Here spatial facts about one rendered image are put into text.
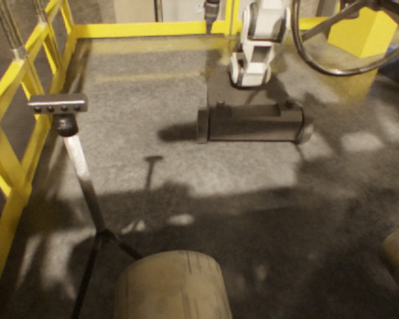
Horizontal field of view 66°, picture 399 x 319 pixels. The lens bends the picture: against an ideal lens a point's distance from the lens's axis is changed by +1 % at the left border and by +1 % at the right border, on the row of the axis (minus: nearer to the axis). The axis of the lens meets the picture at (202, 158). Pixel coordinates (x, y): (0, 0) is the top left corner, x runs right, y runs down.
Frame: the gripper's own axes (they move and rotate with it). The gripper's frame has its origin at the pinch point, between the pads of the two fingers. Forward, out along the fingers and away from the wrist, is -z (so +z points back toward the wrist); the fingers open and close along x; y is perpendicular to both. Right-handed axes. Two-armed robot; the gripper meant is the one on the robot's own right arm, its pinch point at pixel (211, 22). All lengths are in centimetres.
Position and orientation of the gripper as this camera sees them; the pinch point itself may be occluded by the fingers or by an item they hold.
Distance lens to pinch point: 148.5
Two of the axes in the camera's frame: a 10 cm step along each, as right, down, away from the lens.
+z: 0.8, -6.0, -8.0
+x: -1.8, 7.8, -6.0
